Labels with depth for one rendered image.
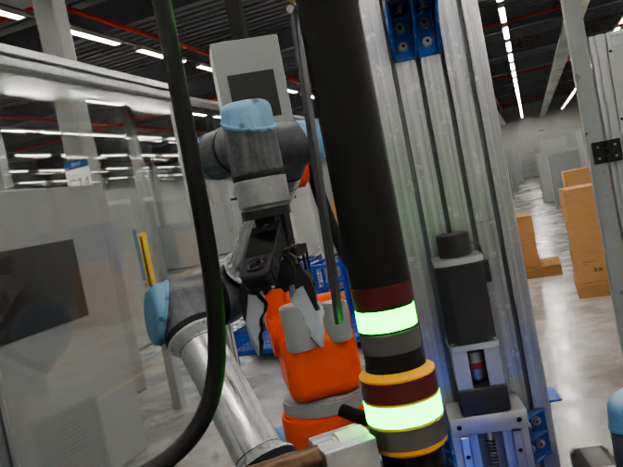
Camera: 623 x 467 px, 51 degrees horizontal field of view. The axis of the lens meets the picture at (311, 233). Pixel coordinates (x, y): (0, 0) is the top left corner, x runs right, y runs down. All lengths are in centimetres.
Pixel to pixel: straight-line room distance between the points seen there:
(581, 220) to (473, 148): 669
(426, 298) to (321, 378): 311
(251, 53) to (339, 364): 209
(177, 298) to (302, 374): 310
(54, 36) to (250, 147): 659
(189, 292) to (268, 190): 41
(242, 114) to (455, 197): 49
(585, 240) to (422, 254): 674
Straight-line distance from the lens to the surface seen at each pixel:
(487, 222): 124
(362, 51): 36
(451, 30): 126
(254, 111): 92
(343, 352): 432
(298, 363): 428
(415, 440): 37
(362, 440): 36
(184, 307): 124
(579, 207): 790
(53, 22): 747
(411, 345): 36
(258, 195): 90
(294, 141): 106
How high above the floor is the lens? 168
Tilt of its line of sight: 3 degrees down
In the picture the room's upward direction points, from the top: 11 degrees counter-clockwise
